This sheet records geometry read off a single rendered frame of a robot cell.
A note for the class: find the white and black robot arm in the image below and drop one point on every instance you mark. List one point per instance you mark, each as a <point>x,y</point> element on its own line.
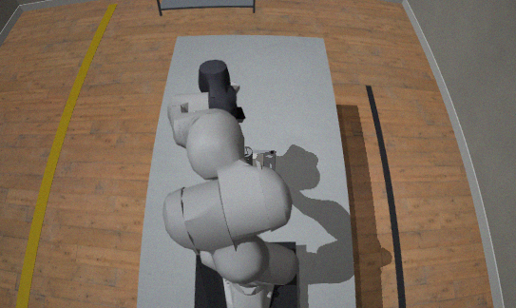
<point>221,218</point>

